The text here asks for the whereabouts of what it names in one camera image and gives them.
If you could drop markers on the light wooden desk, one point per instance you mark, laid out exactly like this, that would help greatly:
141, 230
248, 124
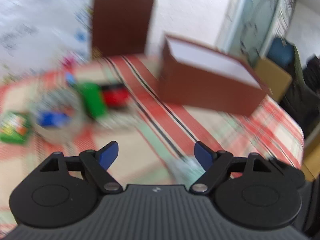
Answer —
312, 160

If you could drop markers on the red tape roll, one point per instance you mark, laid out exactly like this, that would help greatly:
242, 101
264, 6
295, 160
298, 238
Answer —
115, 98

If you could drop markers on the green rectangular object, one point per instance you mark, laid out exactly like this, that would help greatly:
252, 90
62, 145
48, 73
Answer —
93, 100

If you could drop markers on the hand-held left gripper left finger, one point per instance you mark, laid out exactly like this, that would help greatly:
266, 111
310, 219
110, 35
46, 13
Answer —
108, 155

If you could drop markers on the brown box lid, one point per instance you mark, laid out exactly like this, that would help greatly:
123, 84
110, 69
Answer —
120, 22

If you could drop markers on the dark green jacket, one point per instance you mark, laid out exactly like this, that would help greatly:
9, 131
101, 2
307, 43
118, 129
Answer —
297, 90

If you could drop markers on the large cardboard box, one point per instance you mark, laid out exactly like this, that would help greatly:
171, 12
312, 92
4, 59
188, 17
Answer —
272, 77

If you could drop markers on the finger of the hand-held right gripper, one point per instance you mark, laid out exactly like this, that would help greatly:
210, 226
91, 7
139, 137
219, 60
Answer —
287, 172

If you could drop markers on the pale green painted door panel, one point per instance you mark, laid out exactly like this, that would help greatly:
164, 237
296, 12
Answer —
257, 10

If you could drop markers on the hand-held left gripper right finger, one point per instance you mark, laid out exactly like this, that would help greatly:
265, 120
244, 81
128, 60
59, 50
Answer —
202, 155

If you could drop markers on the small pink object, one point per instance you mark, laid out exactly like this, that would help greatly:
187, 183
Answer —
68, 62

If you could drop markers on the blue office chair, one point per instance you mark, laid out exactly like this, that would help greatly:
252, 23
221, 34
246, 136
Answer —
278, 52

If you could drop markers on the brown cardboard box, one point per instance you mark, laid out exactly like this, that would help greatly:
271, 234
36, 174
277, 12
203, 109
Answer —
200, 90

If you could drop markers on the blue tape roll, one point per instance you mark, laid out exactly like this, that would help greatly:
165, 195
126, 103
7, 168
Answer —
51, 118

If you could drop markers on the small blue object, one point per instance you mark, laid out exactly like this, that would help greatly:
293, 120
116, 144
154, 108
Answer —
70, 78

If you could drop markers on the white printed bag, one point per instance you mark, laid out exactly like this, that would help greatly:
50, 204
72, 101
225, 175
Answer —
37, 17

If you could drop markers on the small green printed box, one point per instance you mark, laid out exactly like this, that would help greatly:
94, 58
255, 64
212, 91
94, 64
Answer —
13, 127

